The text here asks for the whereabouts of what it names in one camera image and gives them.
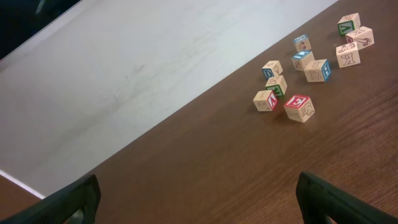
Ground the blue 5 wooden block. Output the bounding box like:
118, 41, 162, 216
294, 34, 312, 52

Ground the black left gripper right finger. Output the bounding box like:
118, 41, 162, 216
295, 172, 397, 224

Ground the green V wooden block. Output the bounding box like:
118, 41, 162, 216
337, 13, 361, 36

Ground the blue L wooden block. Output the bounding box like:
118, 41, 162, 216
292, 50, 315, 71

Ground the red E wooden block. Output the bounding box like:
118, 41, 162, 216
284, 95, 315, 123

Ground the blue-sided wooden block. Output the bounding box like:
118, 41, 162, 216
304, 59, 332, 82

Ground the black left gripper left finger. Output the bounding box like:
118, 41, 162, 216
1, 174, 101, 223

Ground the plain picture wooden block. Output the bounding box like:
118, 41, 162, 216
345, 26, 375, 50

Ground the red A wooden block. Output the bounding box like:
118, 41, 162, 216
253, 90, 278, 112

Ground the green-edged wooden block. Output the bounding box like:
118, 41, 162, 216
265, 75, 287, 96

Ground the K wooden block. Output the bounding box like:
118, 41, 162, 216
336, 42, 361, 68

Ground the blue D wooden block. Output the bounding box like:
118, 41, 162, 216
262, 60, 283, 79

